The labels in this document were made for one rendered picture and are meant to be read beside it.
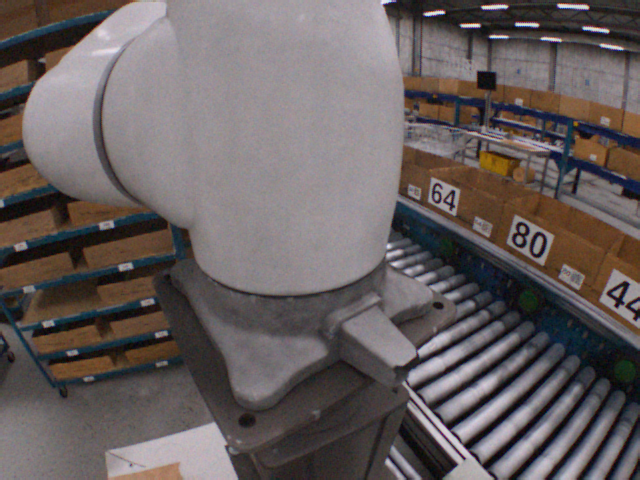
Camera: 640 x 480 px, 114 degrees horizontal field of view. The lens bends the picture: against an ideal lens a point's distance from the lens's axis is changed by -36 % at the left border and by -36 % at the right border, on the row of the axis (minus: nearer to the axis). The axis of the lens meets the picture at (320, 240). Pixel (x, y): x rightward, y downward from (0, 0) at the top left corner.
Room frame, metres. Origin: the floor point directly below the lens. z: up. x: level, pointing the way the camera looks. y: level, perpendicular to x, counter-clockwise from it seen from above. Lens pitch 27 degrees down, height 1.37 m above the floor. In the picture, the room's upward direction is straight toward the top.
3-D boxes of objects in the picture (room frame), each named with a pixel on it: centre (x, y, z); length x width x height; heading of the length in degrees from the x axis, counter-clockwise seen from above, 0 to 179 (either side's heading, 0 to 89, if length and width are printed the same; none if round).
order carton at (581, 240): (0.79, -0.83, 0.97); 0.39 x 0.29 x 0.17; 26
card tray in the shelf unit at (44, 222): (0.95, 1.31, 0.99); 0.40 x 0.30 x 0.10; 114
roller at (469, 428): (0.41, -0.51, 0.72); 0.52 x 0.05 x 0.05; 116
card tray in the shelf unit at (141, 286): (1.17, 0.88, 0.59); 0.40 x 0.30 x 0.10; 114
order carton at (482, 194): (1.14, -0.66, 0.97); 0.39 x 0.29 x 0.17; 26
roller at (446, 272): (0.87, -0.28, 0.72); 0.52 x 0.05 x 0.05; 116
